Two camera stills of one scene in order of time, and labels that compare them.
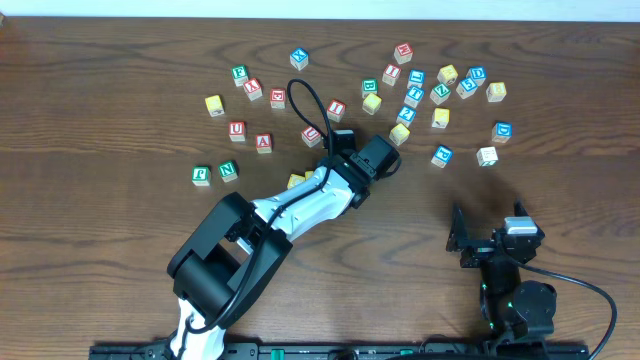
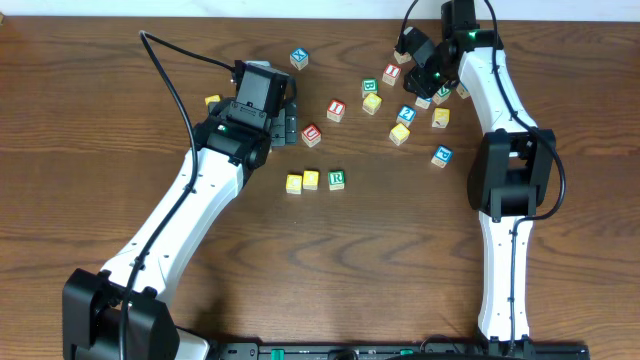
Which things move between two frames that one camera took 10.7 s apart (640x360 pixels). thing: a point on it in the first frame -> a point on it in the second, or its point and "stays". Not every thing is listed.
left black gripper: [342, 138] -> [289, 126]
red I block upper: [391, 74] stays
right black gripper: [482, 249] -> [417, 81]
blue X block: [299, 58] stays
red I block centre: [335, 110] stays
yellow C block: [294, 180] stays
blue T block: [413, 97] -> [423, 102]
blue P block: [442, 155] stays
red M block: [403, 53] stays
